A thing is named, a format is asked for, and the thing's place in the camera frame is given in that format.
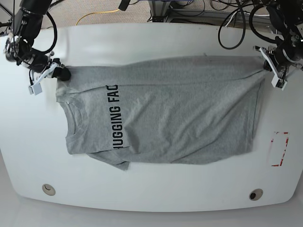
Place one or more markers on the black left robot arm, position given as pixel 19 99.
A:
pixel 286 16

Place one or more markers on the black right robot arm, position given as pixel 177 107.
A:
pixel 25 28

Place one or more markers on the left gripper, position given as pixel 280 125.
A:
pixel 287 52

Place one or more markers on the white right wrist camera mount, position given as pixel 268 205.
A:
pixel 35 86

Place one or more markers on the red tape rectangle marking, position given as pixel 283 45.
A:
pixel 278 146

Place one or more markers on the grey T-shirt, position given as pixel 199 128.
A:
pixel 195 110

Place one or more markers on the aluminium frame stand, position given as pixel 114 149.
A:
pixel 159 10

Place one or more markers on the right table cable grommet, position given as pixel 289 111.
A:
pixel 256 194

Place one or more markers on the left table cable grommet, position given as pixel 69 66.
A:
pixel 48 190

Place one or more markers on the table cable grommet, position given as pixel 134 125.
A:
pixel 48 190
pixel 256 194

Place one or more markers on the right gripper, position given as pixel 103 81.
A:
pixel 24 54

